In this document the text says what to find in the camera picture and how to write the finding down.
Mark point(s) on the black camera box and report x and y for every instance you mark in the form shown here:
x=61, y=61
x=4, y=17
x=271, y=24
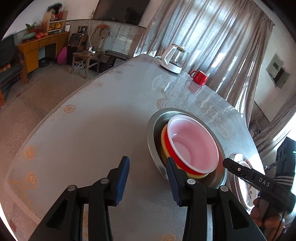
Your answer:
x=285, y=163

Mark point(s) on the yellow bowl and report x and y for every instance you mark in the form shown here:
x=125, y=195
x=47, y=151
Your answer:
x=167, y=151

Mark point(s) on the pink bag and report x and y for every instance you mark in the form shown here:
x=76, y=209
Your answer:
x=62, y=56

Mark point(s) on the wooden chair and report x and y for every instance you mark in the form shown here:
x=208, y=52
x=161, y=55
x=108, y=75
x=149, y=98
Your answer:
x=92, y=55

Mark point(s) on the floral lace tablecloth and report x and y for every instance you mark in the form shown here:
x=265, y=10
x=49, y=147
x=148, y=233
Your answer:
x=89, y=132

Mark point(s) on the side curtain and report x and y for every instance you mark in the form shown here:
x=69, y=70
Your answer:
x=278, y=129

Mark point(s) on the white glass electric kettle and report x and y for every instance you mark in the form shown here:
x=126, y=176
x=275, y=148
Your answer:
x=173, y=59

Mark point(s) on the red plastic bowl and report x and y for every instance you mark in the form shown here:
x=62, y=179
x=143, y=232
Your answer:
x=193, y=144

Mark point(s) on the red mug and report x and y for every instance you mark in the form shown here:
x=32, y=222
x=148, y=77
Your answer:
x=199, y=77

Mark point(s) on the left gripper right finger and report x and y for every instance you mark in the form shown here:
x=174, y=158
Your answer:
x=212, y=214

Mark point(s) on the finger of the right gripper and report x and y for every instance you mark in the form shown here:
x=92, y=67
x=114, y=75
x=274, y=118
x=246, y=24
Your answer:
x=251, y=176

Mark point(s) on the small white floral plate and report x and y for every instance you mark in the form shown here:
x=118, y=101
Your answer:
x=246, y=193

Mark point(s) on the stainless steel basin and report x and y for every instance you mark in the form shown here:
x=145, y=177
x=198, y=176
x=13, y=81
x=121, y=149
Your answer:
x=154, y=129

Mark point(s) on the large floral rimmed plate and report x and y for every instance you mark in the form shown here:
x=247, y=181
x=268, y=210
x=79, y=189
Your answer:
x=240, y=159

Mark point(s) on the wooden desk cabinet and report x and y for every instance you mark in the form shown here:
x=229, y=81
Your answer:
x=52, y=45

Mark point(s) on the beige window curtain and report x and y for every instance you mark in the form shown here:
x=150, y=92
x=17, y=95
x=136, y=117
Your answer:
x=226, y=40

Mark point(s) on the black wall television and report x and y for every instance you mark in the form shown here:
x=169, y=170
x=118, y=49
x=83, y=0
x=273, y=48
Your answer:
x=123, y=11

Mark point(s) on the wall electrical box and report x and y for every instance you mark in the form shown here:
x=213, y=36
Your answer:
x=276, y=72

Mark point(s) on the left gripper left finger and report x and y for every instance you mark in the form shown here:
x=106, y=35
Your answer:
x=64, y=220

